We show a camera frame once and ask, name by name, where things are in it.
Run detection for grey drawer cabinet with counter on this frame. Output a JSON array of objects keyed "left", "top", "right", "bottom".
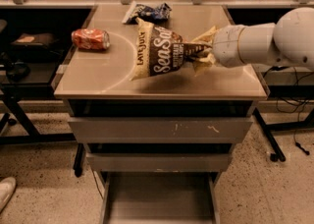
[{"left": 53, "top": 3, "right": 269, "bottom": 224}]

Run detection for brown sea salt chip bag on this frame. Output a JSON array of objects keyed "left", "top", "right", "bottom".
[{"left": 132, "top": 18, "right": 210, "bottom": 80}]

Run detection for black headphones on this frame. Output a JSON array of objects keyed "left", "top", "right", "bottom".
[{"left": 5, "top": 62, "right": 30, "bottom": 82}]

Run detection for white shoe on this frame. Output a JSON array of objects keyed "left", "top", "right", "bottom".
[{"left": 0, "top": 177, "right": 17, "bottom": 212}]

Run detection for black bag on shelf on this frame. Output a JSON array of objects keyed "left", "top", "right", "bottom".
[{"left": 10, "top": 33, "right": 57, "bottom": 59}]

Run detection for top grey drawer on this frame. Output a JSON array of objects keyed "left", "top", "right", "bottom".
[{"left": 69, "top": 117, "right": 252, "bottom": 143}]

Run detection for orange soda can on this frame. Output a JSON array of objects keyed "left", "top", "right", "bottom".
[{"left": 72, "top": 28, "right": 110, "bottom": 50}]

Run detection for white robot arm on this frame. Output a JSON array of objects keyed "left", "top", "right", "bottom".
[{"left": 191, "top": 7, "right": 314, "bottom": 75}]

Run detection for bottom open grey drawer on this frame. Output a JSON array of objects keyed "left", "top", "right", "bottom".
[{"left": 99, "top": 173, "right": 220, "bottom": 224}]

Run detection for black table leg right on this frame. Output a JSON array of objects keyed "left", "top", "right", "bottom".
[{"left": 253, "top": 109, "right": 286, "bottom": 162}]

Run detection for blue crumpled chip bag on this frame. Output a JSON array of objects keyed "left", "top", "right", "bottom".
[{"left": 122, "top": 1, "right": 172, "bottom": 25}]

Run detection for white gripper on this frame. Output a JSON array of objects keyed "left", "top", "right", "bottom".
[{"left": 191, "top": 25, "right": 244, "bottom": 76}]

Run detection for middle grey drawer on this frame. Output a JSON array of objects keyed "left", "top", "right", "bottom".
[{"left": 86, "top": 153, "right": 232, "bottom": 172}]

